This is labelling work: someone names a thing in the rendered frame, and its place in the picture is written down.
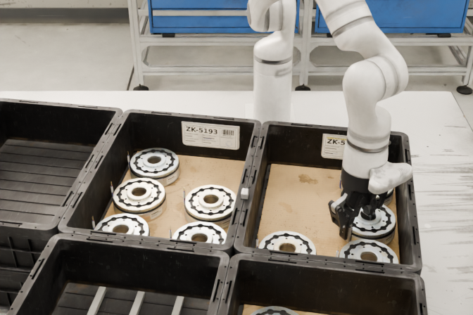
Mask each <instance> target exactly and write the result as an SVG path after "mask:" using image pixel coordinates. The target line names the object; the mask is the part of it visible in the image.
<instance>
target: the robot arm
mask: <svg viewBox="0 0 473 315"><path fill-rule="evenodd" d="M316 2H317V5H318V6H319V8H320V10H321V12H322V15H323V17H324V20H325V22H326V24H327V27H328V28H329V31H330V33H331V35H332V37H333V39H334V42H335V44H336V45H337V47H338V48H339V49H341V50H342V51H357V52H358V53H360V54H361V56H362V57H363V58H364V59H365V60H362V61H359V62H356V63H354V64H352V65H351V66H350V67H349V68H348V69H347V71H346V73H345V75H344V77H343V94H344V98H345V102H346V109H347V113H348V132H347V139H346V144H345V147H344V150H343V162H342V168H341V181H342V184H343V190H342V192H341V197H340V198H339V199H338V200H337V201H336V202H334V201H333V200H330V201H329V203H328V206H329V212H330V215H331V218H332V222H333V223H335V224H336V225H337V226H338V227H339V228H340V231H339V235H340V237H342V238H343V239H344V240H345V241H346V242H349V241H351V236H352V230H353V222H354V220H355V218H356V217H358V215H359V213H360V216H361V217H362V218H363V219H365V220H372V215H374V213H375V210H376V209H378V210H380V209H381V208H382V206H383V204H384V201H385V198H386V195H387V193H388V191H389V190H391V189H392V188H395V187H397V186H398V185H400V184H402V183H404V182H406V181H407V180H409V179H410V178H411V177H412V172H413V168H412V166H410V165H409V164H407V163H390V162H388V161H387V160H388V154H389V137H390V133H391V116H390V113H389V112H388V111H387V110H386V109H385V108H383V107H380V106H378V105H376V104H377V102H379V101H382V100H384V99H387V98H390V97H392V96H395V95H397V94H399V93H401V92H402V91H404V90H405V88H406V86H407V85H408V77H409V76H408V67H407V65H406V63H405V61H404V59H403V57H402V55H401V54H400V53H399V52H398V50H397V49H396V48H395V46H394V45H393V44H392V43H391V42H390V41H389V39H388V38H387V37H386V35H385V34H384V33H383V32H382V31H381V30H380V29H379V28H378V27H377V25H376V23H375V21H374V19H373V17H372V14H371V13H370V10H369V8H368V6H367V4H366V2H365V0H316ZM246 13H247V18H248V23H249V25H250V26H251V28H252V29H253V30H255V31H257V32H274V33H272V34H271V35H269V36H268V37H265V38H263V39H261V40H259V41H258V42H257V43H256V44H255V46H254V50H253V118H254V119H255V120H258V121H260V122H261V124H263V123H264V122H266V121H279V122H288V121H289V120H290V114H291V81H292V62H293V48H294V30H295V24H296V13H297V12H296V0H248V3H247V12H246ZM377 195H378V196H379V202H378V201H377V200H376V196H377ZM361 208H362V209H363V210H362V211H360V209H361ZM346 215H348V216H349V219H347V218H346Z"/></svg>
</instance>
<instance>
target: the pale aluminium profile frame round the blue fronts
mask: <svg viewBox="0 0 473 315"><path fill-rule="evenodd" d="M127 2H128V10H129V17H130V31H131V38H132V52H133V59H134V73H135V81H136V85H139V86H136V87H134V88H133V91H148V90H149V88H148V87H147V86H142V85H144V75H253V65H151V64H150V63H148V62H146V60H147V57H148V54H149V49H150V46H255V44H256V43H257V42H258V41H259V40H261V39H263V38H265V37H268V36H269V35H270V34H175V33H163V34H161V33H150V27H149V19H148V16H149V10H148V1H147V0H143V3H142V5H141V9H138V3H137V0H127ZM315 15H316V9H313V0H304V4H303V0H300V10H299V22H298V33H294V46H295V47H296V54H297V59H298V60H297V61H296V62H295V63H293V64H292V75H299V84H300V85H302V86H298V87H296V88H295V91H310V88H309V87H308V86H304V85H308V75H345V73H346V71H347V69H348V68H349V67H350V66H351V65H316V64H315V63H313V62H312V61H311V60H310V59H309V57H310V53H311V51H312V50H313V49H314V48H315V47H318V46H336V44H335V42H334V39H333V37H332V35H331V33H327V35H311V27H312V22H315ZM147 19H148V21H147ZM146 22H147V24H146ZM145 27H146V29H145ZM144 29H145V32H144ZM463 32H464V34H465V35H453V34H452V33H426V35H386V37H387V38H388V39H389V41H390V42H391V43H392V44H393V45H394V46H448V48H449V49H450V51H451V52H452V54H453V55H454V57H455V59H456V61H457V62H458V64H459V65H407V67H408V75H462V81H461V82H462V83H463V85H464V86H458V87H457V89H456V90H457V92H458V93H460V94H464V95H469V94H472V92H473V90H472V88H470V87H468V86H467V85H471V84H472V78H473V25H472V24H471V22H470V21H469V20H468V19H467V17H466V20H465V26H464V30H463ZM461 46H468V52H467V56H466V54H465V52H464V51H463V50H462V48H461Z"/></svg>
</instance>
